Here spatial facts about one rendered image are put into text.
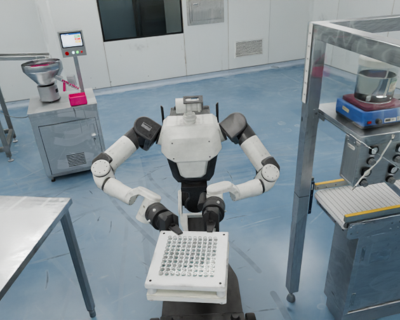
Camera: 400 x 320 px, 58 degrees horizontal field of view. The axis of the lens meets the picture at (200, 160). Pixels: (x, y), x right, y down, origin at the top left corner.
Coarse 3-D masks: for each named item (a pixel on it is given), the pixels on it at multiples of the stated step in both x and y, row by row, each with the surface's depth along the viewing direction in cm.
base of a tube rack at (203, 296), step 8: (152, 296) 110; (160, 296) 110; (168, 296) 109; (176, 296) 109; (184, 296) 108; (192, 296) 108; (200, 296) 108; (208, 296) 108; (216, 296) 108; (224, 296) 108
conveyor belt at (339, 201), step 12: (396, 180) 187; (324, 192) 181; (336, 192) 180; (348, 192) 180; (360, 192) 179; (372, 192) 179; (384, 192) 178; (324, 204) 174; (336, 204) 171; (348, 204) 171; (360, 204) 170; (372, 204) 170; (384, 204) 169; (396, 204) 169; (336, 216) 166
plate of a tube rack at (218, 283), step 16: (160, 240) 124; (176, 240) 124; (224, 240) 122; (160, 256) 117; (224, 256) 116; (208, 272) 110; (224, 272) 110; (160, 288) 108; (176, 288) 107; (192, 288) 106; (208, 288) 105; (224, 288) 105
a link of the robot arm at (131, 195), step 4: (136, 188) 145; (140, 188) 145; (144, 188) 148; (128, 192) 146; (132, 192) 145; (136, 192) 144; (140, 192) 144; (144, 192) 144; (148, 192) 144; (152, 192) 147; (128, 196) 145; (132, 196) 146; (136, 196) 150; (144, 196) 143; (148, 196) 143; (152, 196) 143; (156, 196) 143; (160, 196) 146; (124, 200) 146; (128, 200) 145; (132, 200) 148; (152, 200) 143; (156, 200) 143; (160, 200) 145; (128, 204) 147
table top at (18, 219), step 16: (0, 208) 178; (16, 208) 178; (32, 208) 177; (48, 208) 176; (64, 208) 177; (0, 224) 167; (16, 224) 166; (32, 224) 166; (48, 224) 165; (0, 240) 157; (16, 240) 156; (32, 240) 156; (0, 256) 148; (16, 256) 148; (32, 256) 151; (0, 272) 140; (16, 272) 141; (0, 288) 133
